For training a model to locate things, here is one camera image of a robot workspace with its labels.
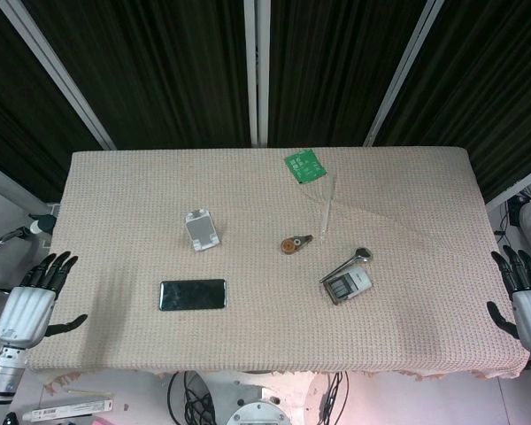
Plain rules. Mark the thin wooden stick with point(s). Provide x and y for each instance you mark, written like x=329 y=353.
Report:
x=88 y=393

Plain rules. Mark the black smartphone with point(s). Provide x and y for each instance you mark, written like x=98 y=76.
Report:
x=193 y=295

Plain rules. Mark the white frame post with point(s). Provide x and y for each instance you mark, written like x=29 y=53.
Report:
x=13 y=181
x=402 y=71
x=520 y=186
x=256 y=71
x=62 y=75

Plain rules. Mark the round grey robot base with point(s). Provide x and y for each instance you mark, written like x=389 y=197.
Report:
x=259 y=414

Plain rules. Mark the white date stamp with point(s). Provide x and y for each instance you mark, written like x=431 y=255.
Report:
x=351 y=285

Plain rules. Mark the black curtain panel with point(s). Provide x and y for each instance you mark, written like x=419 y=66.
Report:
x=336 y=66
x=159 y=66
x=491 y=88
x=9 y=110

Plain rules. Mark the black white background device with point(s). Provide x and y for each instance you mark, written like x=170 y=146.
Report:
x=42 y=223

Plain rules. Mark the metal spoon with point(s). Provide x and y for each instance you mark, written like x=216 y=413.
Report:
x=363 y=254

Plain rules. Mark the white phone stand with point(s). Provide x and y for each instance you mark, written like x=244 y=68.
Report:
x=200 y=230

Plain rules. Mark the beige woven tablecloth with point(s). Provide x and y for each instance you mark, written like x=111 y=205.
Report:
x=265 y=336

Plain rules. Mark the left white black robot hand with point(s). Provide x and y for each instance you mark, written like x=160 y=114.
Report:
x=24 y=314

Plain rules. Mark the long white labelled box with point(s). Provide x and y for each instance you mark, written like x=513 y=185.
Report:
x=66 y=410

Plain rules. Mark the green foil packet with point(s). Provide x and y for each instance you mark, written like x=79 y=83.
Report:
x=304 y=166

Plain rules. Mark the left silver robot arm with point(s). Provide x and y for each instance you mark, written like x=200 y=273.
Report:
x=6 y=372

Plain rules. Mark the brown correction tape dispenser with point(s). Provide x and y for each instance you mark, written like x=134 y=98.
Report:
x=289 y=244

